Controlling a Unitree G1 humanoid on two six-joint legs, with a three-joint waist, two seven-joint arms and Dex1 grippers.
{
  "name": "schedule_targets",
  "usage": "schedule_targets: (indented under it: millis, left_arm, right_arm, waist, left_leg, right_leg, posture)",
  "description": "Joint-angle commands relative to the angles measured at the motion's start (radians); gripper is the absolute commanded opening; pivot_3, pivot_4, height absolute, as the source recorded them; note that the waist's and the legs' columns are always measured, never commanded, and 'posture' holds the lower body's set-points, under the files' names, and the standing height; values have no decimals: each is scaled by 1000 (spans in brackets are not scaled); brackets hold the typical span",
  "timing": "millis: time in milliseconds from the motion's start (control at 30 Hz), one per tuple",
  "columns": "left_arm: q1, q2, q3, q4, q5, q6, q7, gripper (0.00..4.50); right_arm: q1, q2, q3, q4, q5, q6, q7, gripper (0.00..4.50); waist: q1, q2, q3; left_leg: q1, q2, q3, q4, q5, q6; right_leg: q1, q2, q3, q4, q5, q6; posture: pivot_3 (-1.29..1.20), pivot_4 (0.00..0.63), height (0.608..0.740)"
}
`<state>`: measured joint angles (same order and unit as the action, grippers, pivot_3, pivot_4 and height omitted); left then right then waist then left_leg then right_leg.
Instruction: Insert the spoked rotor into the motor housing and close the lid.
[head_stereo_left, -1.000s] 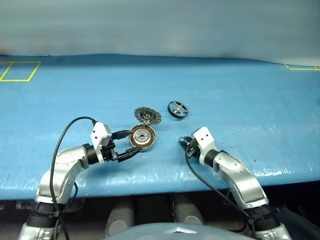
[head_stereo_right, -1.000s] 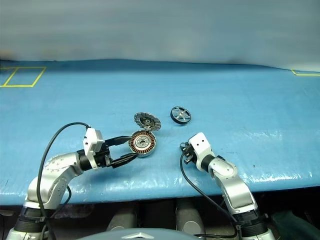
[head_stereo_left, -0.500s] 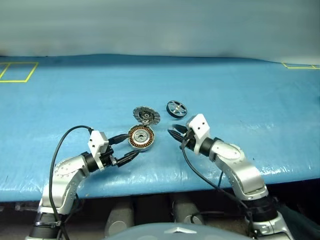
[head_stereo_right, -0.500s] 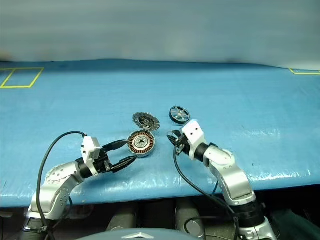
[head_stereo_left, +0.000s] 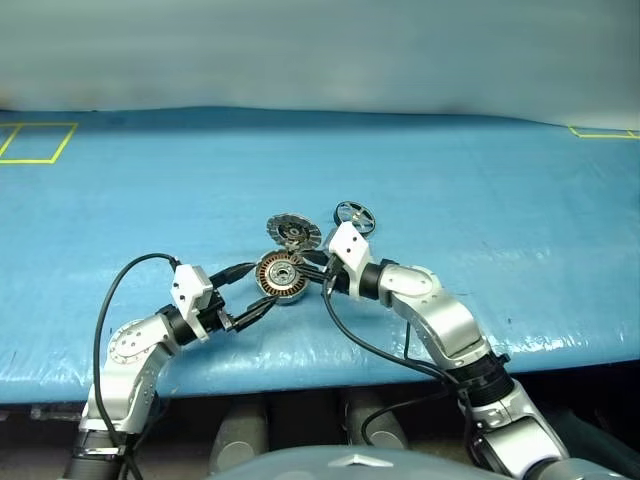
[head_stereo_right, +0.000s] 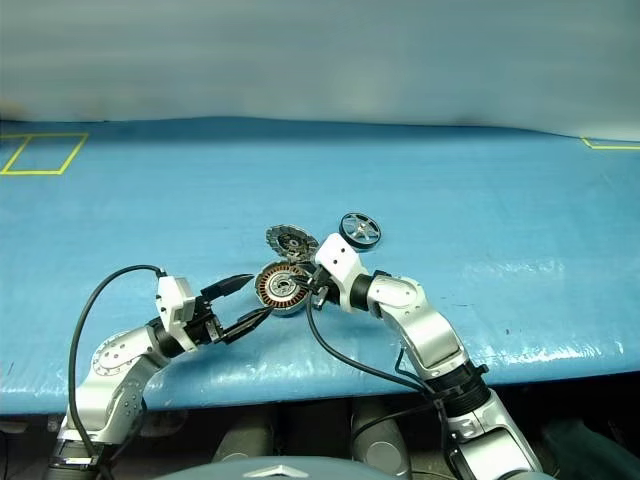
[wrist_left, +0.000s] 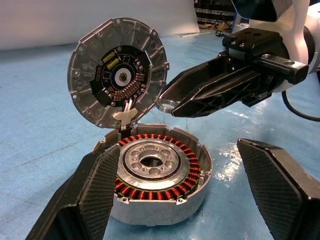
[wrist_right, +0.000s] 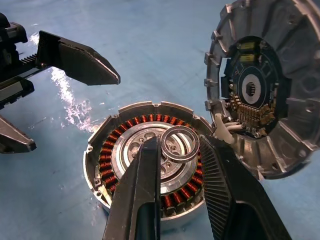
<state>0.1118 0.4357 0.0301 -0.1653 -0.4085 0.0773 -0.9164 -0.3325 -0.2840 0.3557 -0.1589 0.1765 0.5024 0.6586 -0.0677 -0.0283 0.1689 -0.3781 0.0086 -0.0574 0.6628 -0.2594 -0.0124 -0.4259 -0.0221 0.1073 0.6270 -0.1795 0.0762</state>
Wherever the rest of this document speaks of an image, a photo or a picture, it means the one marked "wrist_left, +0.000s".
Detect background shelving with cables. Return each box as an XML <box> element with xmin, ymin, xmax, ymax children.
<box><xmin>194</xmin><ymin>0</ymin><xmax>237</xmax><ymax>33</ymax></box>

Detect blue plastic table cover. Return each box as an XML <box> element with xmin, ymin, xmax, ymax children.
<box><xmin>0</xmin><ymin>32</ymin><xmax>320</xmax><ymax>240</ymax></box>

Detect silver spoked rotor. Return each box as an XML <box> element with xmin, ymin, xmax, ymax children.
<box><xmin>117</xmin><ymin>139</ymin><xmax>189</xmax><ymax>191</ymax></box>

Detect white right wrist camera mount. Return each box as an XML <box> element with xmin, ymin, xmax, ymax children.
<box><xmin>229</xmin><ymin>0</ymin><xmax>311</xmax><ymax>63</ymax></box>

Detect round silver metal flange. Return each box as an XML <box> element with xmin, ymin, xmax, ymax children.
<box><xmin>66</xmin><ymin>16</ymin><xmax>177</xmax><ymax>130</ymax></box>

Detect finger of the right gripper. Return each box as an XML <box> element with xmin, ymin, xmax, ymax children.
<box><xmin>160</xmin><ymin>53</ymin><xmax>236</xmax><ymax>101</ymax></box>
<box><xmin>171</xmin><ymin>68</ymin><xmax>276</xmax><ymax>118</ymax></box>

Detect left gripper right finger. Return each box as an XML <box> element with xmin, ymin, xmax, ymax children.
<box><xmin>236</xmin><ymin>138</ymin><xmax>320</xmax><ymax>240</ymax></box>

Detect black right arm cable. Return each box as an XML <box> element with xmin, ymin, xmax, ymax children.
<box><xmin>281</xmin><ymin>89</ymin><xmax>320</xmax><ymax>120</ymax></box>

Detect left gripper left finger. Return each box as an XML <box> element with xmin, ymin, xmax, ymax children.
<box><xmin>24</xmin><ymin>143</ymin><xmax>121</xmax><ymax>240</ymax></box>

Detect silver motor housing copper coils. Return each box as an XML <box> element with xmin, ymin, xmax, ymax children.
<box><xmin>92</xmin><ymin>122</ymin><xmax>213</xmax><ymax>226</ymax></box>

